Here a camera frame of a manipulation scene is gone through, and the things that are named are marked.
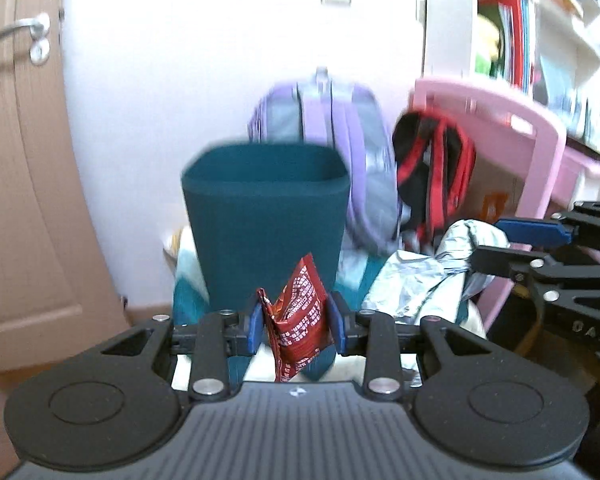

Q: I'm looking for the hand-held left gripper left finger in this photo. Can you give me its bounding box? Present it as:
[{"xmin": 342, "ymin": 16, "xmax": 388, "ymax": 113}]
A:
[{"xmin": 100, "ymin": 291, "xmax": 266, "ymax": 402}]

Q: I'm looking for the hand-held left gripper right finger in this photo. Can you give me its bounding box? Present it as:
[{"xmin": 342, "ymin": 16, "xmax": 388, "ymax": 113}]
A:
[{"xmin": 326, "ymin": 290, "xmax": 492, "ymax": 402}]

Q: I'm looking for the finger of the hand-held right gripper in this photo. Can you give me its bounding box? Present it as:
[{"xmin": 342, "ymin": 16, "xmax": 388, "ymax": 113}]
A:
[
  {"xmin": 494, "ymin": 216, "xmax": 581, "ymax": 252},
  {"xmin": 467, "ymin": 244, "xmax": 548, "ymax": 286}
]

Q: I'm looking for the red snack wrapper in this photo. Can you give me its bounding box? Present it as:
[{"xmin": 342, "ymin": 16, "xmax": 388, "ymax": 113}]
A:
[{"xmin": 256, "ymin": 253, "xmax": 337, "ymax": 384}]

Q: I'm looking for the silver foil wrapper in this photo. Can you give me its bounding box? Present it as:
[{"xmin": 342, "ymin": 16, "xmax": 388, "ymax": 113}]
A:
[{"xmin": 362, "ymin": 219, "xmax": 511, "ymax": 332}]

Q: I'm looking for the dark teal waste bin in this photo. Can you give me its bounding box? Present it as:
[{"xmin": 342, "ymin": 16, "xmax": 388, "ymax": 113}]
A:
[{"xmin": 181, "ymin": 142, "xmax": 352, "ymax": 307}]

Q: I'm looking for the cardboard box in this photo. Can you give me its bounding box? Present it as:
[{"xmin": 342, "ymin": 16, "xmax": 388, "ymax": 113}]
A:
[{"xmin": 459, "ymin": 157, "xmax": 528, "ymax": 226}]

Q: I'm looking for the teal and white blanket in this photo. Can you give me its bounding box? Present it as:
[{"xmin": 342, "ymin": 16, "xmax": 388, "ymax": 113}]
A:
[{"xmin": 172, "ymin": 230, "xmax": 487, "ymax": 386}]

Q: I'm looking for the pink chair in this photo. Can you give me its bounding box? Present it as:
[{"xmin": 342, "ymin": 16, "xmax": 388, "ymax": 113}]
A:
[{"xmin": 410, "ymin": 77, "xmax": 600, "ymax": 333}]

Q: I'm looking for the black and red backpack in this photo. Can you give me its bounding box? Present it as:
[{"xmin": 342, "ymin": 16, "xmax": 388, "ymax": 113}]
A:
[{"xmin": 392, "ymin": 110, "xmax": 477, "ymax": 247}]

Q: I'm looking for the purple backpack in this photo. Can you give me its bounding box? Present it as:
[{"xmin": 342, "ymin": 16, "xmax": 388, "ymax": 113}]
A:
[{"xmin": 247, "ymin": 67, "xmax": 406, "ymax": 257}]

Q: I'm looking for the green and yellow toy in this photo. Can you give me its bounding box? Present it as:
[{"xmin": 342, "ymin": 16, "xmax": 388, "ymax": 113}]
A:
[{"xmin": 475, "ymin": 14, "xmax": 504, "ymax": 80}]

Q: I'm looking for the row of upright books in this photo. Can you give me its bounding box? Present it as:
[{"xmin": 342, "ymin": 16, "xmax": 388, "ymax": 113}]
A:
[{"xmin": 480, "ymin": 0, "xmax": 537, "ymax": 97}]

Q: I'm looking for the white bookshelf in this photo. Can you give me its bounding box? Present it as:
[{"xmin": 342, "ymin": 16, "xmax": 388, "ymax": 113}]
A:
[{"xmin": 422, "ymin": 0, "xmax": 600, "ymax": 153}]

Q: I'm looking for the beige wooden door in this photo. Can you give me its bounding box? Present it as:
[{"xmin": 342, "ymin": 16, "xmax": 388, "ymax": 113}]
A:
[{"xmin": 0, "ymin": 0, "xmax": 132, "ymax": 374}]

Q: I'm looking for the silver door handle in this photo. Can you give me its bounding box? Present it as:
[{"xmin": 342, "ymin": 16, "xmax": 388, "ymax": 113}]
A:
[{"xmin": 0, "ymin": 12, "xmax": 52, "ymax": 67}]

